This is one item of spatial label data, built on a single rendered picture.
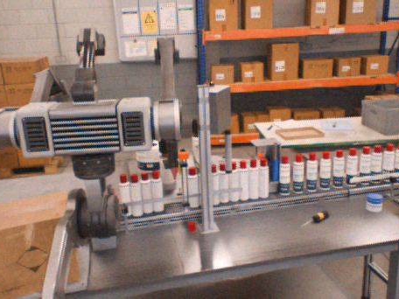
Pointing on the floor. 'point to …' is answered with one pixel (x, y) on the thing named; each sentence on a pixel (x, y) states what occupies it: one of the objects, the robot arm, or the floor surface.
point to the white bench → (338, 140)
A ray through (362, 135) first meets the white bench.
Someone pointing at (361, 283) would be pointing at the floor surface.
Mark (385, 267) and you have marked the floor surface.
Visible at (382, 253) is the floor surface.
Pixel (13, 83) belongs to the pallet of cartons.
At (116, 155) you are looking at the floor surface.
